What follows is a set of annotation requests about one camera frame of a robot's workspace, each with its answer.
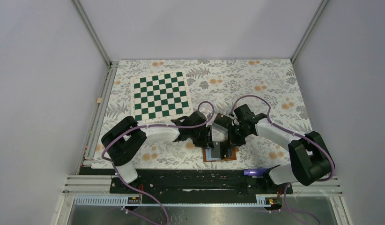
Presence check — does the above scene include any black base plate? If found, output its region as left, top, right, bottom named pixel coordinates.
left=78, top=166, right=326, bottom=205

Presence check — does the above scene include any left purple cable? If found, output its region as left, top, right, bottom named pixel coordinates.
left=101, top=101, right=215, bottom=225

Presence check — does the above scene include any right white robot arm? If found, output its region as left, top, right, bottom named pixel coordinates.
left=213, top=104, right=334, bottom=193

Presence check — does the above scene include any purple marker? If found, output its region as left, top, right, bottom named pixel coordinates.
left=243, top=168, right=268, bottom=177

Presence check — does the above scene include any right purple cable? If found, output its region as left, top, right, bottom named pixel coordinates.
left=230, top=94, right=336, bottom=225

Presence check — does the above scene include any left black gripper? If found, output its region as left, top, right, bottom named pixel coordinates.
left=190, top=124, right=214, bottom=150

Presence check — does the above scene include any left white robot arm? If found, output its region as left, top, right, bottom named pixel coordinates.
left=101, top=111, right=214, bottom=193

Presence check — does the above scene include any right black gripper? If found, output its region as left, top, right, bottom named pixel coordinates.
left=225, top=123, right=252, bottom=150

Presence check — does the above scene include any floral tablecloth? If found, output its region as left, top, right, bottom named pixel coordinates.
left=97, top=59, right=312, bottom=169

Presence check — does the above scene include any purple cable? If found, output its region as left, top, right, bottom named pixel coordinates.
left=101, top=101, right=215, bottom=225
left=230, top=94, right=336, bottom=225

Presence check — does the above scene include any aluminium frame rail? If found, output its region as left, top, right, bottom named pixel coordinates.
left=53, top=61, right=119, bottom=225

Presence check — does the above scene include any brown leather card holder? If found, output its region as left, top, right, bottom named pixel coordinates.
left=202, top=147, right=239, bottom=163

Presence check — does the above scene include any green white chessboard mat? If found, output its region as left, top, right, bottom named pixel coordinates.
left=130, top=71, right=193, bottom=123

